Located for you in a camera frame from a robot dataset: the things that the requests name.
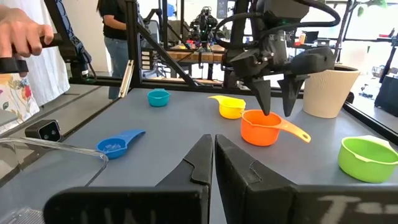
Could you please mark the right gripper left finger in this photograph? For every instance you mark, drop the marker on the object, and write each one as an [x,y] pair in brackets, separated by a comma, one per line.
[186,186]

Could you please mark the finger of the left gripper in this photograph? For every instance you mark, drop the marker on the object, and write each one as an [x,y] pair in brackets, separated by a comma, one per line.
[259,90]
[311,60]

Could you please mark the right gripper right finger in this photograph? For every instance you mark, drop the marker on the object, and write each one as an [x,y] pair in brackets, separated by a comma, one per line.
[248,193]

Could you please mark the yellow measuring cup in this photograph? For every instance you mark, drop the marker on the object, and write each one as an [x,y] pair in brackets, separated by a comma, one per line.
[230,110]

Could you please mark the orange measuring cup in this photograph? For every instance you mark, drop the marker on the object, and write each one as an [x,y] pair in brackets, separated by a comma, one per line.
[259,132]

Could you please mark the blue measuring cup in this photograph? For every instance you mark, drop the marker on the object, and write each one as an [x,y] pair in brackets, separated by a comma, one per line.
[112,147]

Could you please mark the teal measuring cup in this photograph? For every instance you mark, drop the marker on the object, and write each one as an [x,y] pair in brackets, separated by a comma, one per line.
[158,99]

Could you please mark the green measuring cup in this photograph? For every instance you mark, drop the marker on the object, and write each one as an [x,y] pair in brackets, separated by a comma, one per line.
[363,168]

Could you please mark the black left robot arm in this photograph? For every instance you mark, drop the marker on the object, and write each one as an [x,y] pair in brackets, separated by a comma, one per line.
[241,18]

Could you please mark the clear plastic basket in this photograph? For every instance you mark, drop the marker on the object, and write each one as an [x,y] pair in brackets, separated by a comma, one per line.
[37,174]

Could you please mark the white plant pot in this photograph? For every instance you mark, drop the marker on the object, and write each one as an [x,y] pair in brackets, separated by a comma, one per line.
[326,93]

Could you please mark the black background robot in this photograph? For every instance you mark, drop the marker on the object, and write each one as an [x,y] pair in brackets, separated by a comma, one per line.
[203,25]

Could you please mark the wooden workbench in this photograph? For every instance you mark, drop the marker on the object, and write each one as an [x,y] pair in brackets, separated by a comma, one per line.
[192,55]

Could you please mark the person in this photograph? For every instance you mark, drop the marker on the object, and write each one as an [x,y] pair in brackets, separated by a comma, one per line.
[116,28]
[49,71]

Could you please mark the person's hand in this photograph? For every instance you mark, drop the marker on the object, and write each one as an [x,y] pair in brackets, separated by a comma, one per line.
[18,34]

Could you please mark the black rig frame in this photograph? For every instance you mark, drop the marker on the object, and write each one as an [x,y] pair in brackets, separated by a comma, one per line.
[133,46]

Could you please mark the black table-level camera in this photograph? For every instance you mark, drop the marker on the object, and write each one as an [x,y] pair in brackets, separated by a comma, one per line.
[43,130]

